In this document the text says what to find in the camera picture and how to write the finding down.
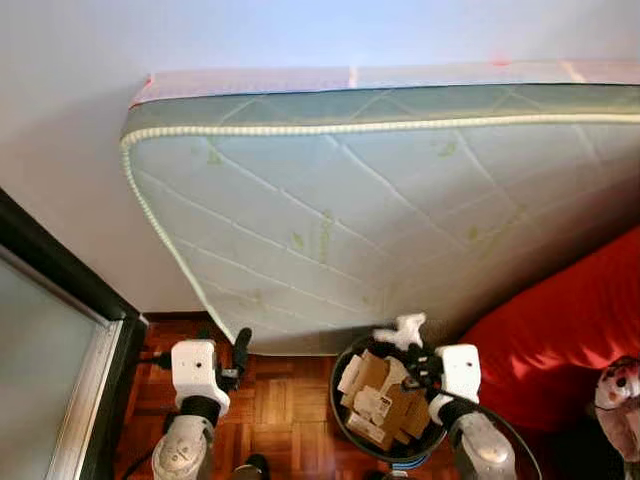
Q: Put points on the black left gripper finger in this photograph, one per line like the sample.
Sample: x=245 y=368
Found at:
x=204 y=335
x=242 y=350

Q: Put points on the white paper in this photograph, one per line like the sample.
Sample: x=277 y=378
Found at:
x=400 y=330

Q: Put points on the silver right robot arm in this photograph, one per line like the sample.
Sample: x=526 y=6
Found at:
x=485 y=445

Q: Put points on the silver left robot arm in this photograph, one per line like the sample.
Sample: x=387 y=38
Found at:
x=180 y=450

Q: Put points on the brown torn cardboard scraps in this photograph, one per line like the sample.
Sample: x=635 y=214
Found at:
x=375 y=400

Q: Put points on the black round waste bin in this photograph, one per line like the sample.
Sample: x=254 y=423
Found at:
x=338 y=400

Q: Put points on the robot left leg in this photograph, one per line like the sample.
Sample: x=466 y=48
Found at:
x=255 y=468

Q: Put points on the red fabric covered mattress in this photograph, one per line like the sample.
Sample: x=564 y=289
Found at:
x=560 y=340

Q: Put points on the frosted glass door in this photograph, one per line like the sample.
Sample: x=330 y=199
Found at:
x=40 y=380

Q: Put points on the pink cartoon print blanket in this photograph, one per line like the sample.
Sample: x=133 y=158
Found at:
x=620 y=400

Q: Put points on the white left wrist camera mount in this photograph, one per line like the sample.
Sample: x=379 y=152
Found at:
x=195 y=370

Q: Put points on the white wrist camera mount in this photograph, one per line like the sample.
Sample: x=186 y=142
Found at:
x=195 y=370
x=462 y=368

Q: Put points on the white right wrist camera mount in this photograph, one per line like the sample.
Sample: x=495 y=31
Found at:
x=462 y=368

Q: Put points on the black door frame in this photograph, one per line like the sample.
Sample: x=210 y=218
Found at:
x=60 y=265

